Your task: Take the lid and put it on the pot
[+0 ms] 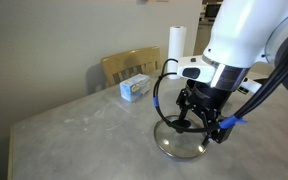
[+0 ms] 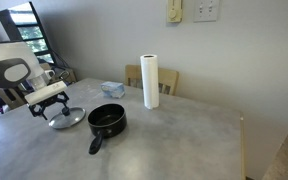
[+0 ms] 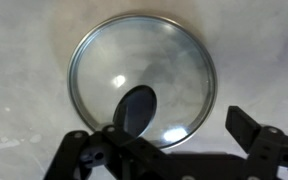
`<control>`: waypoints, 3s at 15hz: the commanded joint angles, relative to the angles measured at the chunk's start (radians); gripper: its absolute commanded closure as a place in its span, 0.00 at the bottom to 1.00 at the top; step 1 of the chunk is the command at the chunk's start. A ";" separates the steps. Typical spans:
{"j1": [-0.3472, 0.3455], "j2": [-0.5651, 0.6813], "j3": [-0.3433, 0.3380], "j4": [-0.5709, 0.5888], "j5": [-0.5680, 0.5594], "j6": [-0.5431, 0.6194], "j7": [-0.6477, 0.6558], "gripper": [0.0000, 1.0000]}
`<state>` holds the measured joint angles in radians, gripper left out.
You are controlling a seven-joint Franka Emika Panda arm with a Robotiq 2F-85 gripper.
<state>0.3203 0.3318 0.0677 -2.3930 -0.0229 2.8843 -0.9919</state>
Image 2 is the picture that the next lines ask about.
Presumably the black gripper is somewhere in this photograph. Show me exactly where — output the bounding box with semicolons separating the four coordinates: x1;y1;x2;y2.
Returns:
27;91;71;121

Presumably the window with black frame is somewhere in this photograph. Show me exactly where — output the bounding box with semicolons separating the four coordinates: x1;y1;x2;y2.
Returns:
0;1;57;64

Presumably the black pot with long handle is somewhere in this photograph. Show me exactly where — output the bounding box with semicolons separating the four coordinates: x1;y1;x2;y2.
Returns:
87;103;128;155

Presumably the white light switch plate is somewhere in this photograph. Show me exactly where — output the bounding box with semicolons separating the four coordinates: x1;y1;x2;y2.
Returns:
193;0;220;23

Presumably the beige wall thermostat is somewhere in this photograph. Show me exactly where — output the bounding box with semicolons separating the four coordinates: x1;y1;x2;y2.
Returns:
166;0;184;24

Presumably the blue tissue box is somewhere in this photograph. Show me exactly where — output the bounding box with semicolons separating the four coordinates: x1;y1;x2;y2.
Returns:
100;81;126;100

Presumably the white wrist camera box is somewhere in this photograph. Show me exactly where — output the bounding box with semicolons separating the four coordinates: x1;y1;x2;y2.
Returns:
24;80;68;106

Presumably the glass lid with black knob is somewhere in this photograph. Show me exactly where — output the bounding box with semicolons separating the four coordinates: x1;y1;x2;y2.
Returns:
48;106;86;130

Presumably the white paper towel roll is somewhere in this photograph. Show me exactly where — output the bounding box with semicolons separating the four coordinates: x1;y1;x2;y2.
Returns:
139;54;160;110

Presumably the brown wooden cabinet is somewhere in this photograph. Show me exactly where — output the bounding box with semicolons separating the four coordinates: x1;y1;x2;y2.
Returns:
40;63;78;86

